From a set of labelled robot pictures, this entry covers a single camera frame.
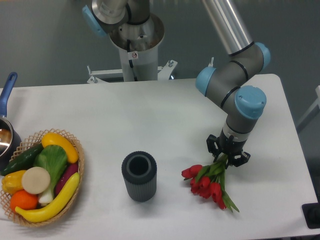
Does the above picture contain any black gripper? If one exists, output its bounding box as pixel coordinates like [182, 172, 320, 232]
[206, 131, 251, 169]

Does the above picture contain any red tulip bouquet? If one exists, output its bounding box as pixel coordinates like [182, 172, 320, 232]
[181, 153, 239, 212]

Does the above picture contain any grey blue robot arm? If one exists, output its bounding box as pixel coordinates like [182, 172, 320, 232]
[82, 0, 271, 167]

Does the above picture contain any dark grey ribbed vase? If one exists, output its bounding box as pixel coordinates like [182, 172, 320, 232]
[121, 151, 158, 202]

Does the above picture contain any black device at edge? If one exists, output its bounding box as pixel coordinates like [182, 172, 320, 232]
[301, 202, 320, 229]

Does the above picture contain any purple eggplant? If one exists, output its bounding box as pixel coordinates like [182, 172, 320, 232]
[54, 162, 79, 196]

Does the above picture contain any green bok choy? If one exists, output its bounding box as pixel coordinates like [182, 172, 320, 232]
[33, 145, 68, 206]

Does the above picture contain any yellow squash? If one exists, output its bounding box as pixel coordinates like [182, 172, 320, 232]
[41, 132, 79, 164]

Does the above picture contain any beige round disc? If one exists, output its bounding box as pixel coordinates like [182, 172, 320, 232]
[21, 166, 51, 195]

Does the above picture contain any yellow banana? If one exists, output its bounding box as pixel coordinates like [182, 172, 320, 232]
[15, 172, 80, 223]

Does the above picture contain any green cucumber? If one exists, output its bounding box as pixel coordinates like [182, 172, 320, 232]
[0, 143, 44, 176]

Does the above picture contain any orange fruit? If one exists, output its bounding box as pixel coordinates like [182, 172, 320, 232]
[10, 190, 38, 212]

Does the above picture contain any yellow bell pepper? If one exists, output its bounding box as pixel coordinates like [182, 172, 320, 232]
[1, 170, 26, 195]

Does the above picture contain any white frame at right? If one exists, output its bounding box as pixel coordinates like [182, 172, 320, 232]
[296, 85, 320, 134]

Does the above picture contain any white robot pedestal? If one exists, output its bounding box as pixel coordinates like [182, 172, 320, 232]
[87, 13, 178, 84]

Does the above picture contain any blue handled saucepan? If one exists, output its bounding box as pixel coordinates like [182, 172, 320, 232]
[0, 72, 21, 171]

